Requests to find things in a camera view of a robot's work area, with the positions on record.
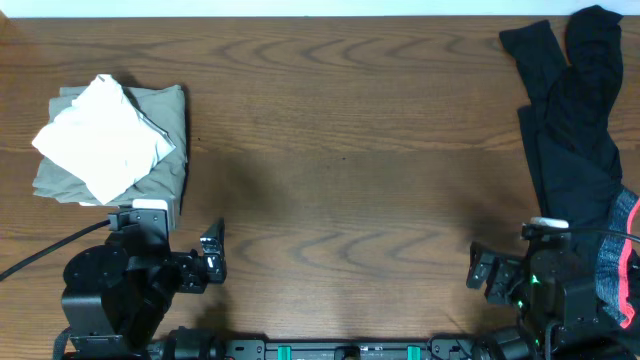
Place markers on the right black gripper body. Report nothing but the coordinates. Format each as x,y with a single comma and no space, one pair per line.
507,285

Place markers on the olive green garment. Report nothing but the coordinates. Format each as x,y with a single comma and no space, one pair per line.
166,109

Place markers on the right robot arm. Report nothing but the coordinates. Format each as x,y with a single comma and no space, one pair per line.
558,313

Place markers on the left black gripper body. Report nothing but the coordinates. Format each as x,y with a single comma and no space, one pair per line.
193,279

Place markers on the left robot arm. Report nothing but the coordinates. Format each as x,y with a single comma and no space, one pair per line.
117,294

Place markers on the black garment with red stripe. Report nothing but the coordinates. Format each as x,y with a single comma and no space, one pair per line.
574,163

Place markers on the white t-shirt with logo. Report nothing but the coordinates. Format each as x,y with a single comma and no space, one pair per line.
104,140

